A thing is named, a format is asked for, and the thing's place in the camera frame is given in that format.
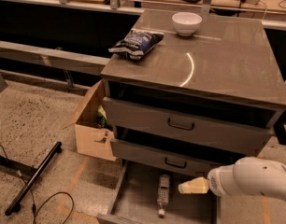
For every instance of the grey drawer cabinet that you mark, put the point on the grey drawer cabinet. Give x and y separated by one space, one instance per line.
225 71

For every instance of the black metal bar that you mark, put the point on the black metal bar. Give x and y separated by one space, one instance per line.
15 205

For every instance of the grey top drawer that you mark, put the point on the grey top drawer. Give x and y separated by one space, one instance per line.
188 128

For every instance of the green packet in box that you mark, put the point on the green packet in box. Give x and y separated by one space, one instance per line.
101 117

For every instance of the grey metal rail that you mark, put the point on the grey metal rail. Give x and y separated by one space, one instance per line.
87 64

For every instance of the dark blue chip bag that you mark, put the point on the dark blue chip bag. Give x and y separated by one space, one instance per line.
137 44

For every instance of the white ceramic bowl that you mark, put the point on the white ceramic bowl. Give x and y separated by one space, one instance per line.
186 23

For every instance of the cardboard box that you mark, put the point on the cardboard box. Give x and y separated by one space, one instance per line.
91 139

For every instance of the grey drawer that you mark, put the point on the grey drawer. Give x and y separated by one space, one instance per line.
135 200
162 159
188 128

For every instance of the grey bottom drawer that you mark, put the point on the grey bottom drawer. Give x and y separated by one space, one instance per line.
135 200

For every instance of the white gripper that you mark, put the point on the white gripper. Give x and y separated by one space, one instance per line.
215 182

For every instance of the grey middle drawer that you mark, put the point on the grey middle drawer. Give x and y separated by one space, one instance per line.
162 159

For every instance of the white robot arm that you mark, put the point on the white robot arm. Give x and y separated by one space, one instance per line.
248 176

